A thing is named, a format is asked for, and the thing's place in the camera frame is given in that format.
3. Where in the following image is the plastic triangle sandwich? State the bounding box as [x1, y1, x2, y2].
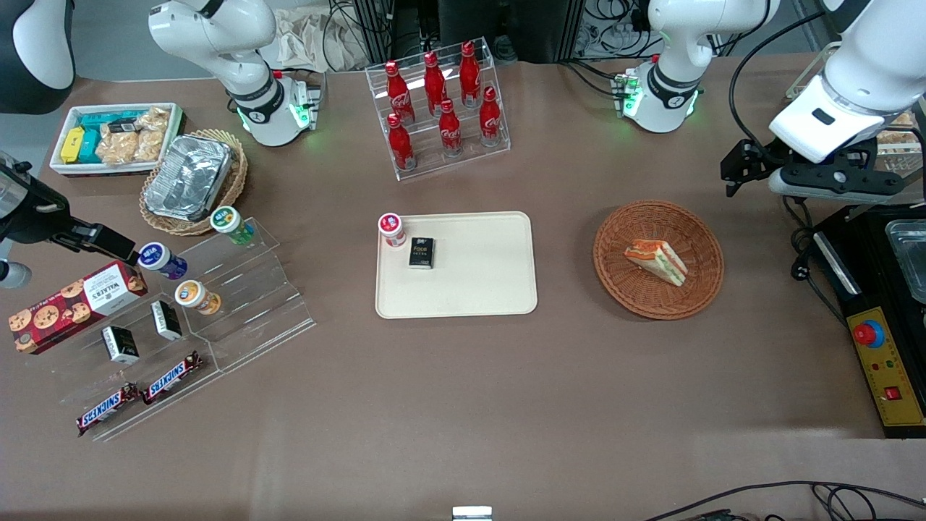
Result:
[623, 239, 689, 288]

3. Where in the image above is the red lid white cup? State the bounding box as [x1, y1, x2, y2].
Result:
[378, 212, 408, 250]

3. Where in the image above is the green lid cup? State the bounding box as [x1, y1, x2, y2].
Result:
[210, 206, 256, 246]

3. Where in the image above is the aluminium foil tray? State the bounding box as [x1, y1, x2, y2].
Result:
[144, 135, 234, 222]

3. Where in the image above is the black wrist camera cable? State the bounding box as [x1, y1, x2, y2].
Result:
[728, 10, 830, 145]

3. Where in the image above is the red Walkers cookie box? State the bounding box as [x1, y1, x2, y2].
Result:
[9, 260, 149, 355]

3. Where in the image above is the small black Face box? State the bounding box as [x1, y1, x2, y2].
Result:
[407, 236, 437, 271]

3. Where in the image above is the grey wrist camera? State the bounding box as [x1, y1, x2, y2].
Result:
[768, 166, 906, 205]
[0, 260, 33, 290]

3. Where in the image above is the clear acrylic stepped shelf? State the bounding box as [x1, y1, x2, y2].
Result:
[22, 216, 318, 443]

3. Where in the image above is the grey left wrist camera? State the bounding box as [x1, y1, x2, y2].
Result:
[768, 166, 906, 205]

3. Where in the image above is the orange lid cup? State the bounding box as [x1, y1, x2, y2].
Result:
[174, 279, 222, 316]

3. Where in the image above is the round brown wicker basket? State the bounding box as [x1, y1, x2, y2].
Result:
[592, 200, 725, 321]

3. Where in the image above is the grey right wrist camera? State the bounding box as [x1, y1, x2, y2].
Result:
[0, 260, 33, 290]

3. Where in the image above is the red Coca-Cola bottle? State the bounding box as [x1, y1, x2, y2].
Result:
[422, 51, 449, 117]
[384, 60, 415, 124]
[459, 41, 482, 106]
[386, 112, 416, 173]
[438, 98, 464, 158]
[478, 86, 504, 148]

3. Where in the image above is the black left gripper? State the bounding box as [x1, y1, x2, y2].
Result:
[721, 137, 882, 198]

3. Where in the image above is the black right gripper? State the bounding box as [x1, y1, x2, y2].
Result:
[0, 168, 140, 266]

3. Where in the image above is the steel tray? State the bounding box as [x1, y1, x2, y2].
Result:
[885, 219, 926, 305]

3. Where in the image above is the clear acrylic bottle rack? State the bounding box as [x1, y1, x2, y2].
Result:
[365, 37, 511, 182]

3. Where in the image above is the beige cloth bag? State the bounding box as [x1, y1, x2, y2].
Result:
[273, 6, 371, 74]

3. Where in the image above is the black control box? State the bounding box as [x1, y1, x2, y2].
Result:
[809, 205, 926, 440]

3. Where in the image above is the yellow snack packet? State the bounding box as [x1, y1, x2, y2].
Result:
[60, 127, 87, 164]

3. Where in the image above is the black floor cable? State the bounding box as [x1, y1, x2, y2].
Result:
[642, 480, 926, 521]

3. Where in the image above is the white plastic snack bin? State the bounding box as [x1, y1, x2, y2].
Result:
[48, 102, 186, 179]

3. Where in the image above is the clear bag of crackers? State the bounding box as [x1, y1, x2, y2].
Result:
[137, 108, 171, 162]
[97, 123, 143, 166]

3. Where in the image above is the black power cable with plug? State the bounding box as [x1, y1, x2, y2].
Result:
[783, 194, 853, 328]

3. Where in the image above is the blue lid purple cup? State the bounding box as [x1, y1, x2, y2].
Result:
[137, 242, 189, 281]

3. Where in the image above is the black equipment rack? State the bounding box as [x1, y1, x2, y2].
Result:
[353, 0, 588, 67]

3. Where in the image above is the small black white box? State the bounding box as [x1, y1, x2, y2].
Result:
[101, 326, 140, 365]
[150, 300, 184, 342]

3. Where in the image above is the beige plastic tray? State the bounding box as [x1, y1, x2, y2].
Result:
[375, 211, 539, 320]

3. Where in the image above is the oval light wicker basket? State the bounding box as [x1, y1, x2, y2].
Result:
[140, 129, 249, 237]

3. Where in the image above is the Snickers chocolate bar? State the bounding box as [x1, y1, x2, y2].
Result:
[141, 351, 204, 405]
[76, 382, 140, 438]

